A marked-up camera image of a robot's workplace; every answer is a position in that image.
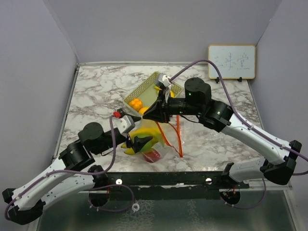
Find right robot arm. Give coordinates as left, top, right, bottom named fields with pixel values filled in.
left=143, top=77, right=302, bottom=188

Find clear zip bag red zipper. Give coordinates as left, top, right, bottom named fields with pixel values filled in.
left=121, top=117, right=183, bottom=163

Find green lime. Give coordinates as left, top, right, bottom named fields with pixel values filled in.
left=140, top=140, right=156, bottom=153

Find small whiteboard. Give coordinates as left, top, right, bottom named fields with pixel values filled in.
left=208, top=44, right=256, bottom=79

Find yellow banana bunch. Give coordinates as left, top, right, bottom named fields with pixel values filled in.
left=121, top=128, right=165, bottom=155

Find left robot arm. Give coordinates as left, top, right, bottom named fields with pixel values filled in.
left=2, top=113, right=157, bottom=225

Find red apple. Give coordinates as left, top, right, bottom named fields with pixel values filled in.
left=142, top=148, right=161, bottom=163

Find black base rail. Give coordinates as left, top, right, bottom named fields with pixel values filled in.
left=107, top=171, right=249, bottom=201

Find orange bell pepper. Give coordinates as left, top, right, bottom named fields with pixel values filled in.
left=128, top=98, right=143, bottom=112

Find yellow mango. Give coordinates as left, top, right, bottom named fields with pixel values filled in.
left=138, top=107, right=149, bottom=115

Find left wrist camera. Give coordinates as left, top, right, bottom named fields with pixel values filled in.
left=113, top=111, right=135, bottom=137

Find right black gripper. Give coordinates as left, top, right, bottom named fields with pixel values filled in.
left=142, top=90, right=202, bottom=124

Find small yellow bananas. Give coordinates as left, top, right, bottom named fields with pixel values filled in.
left=154, top=86, right=175, bottom=98

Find green plastic basket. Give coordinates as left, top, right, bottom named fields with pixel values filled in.
left=122, top=71, right=183, bottom=118

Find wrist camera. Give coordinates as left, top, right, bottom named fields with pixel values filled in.
left=113, top=111, right=135, bottom=137
left=155, top=73, right=171, bottom=102

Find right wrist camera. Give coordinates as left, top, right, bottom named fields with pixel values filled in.
left=155, top=73, right=171, bottom=102

